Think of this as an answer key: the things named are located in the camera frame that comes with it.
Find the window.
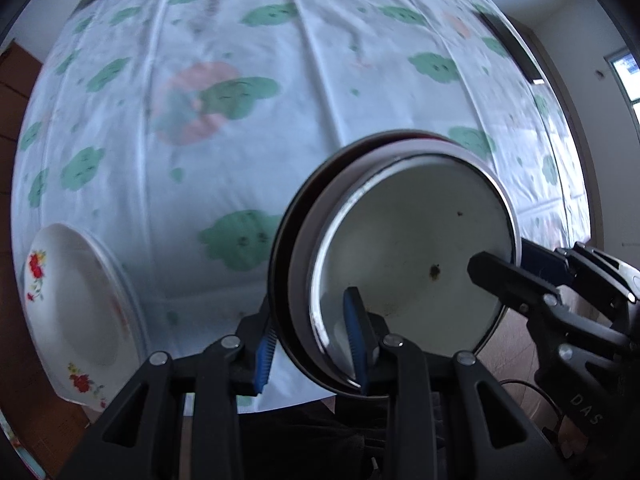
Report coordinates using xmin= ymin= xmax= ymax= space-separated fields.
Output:
xmin=605 ymin=47 xmax=640 ymax=131

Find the black cable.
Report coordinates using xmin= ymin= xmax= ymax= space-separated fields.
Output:
xmin=500 ymin=377 xmax=566 ymax=456

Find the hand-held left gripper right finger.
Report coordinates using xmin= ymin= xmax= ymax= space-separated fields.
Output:
xmin=342 ymin=287 xmax=563 ymax=480

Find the stainless steel bowl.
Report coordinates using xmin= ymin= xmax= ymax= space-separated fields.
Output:
xmin=267 ymin=130 xmax=523 ymax=401

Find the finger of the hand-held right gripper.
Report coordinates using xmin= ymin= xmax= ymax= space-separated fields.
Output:
xmin=520 ymin=239 xmax=640 ymax=307
xmin=467 ymin=251 xmax=576 ymax=322

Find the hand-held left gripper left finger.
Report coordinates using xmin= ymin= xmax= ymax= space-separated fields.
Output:
xmin=60 ymin=300 xmax=278 ymax=480

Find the black smartphone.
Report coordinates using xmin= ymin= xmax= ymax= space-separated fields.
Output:
xmin=477 ymin=10 xmax=546 ymax=86

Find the red flower white plate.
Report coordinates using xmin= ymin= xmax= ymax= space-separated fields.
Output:
xmin=22 ymin=222 xmax=146 ymax=411

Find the large floral rim plate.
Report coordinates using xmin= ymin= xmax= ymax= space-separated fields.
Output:
xmin=85 ymin=230 xmax=149 ymax=361

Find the white enamel bowl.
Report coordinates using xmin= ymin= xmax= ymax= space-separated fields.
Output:
xmin=290 ymin=152 xmax=521 ymax=391

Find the brown wooden sideboard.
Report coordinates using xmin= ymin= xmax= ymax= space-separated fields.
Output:
xmin=0 ymin=42 xmax=46 ymax=171

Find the green cloud print tablecloth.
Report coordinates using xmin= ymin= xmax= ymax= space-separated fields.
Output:
xmin=10 ymin=0 xmax=596 ymax=413

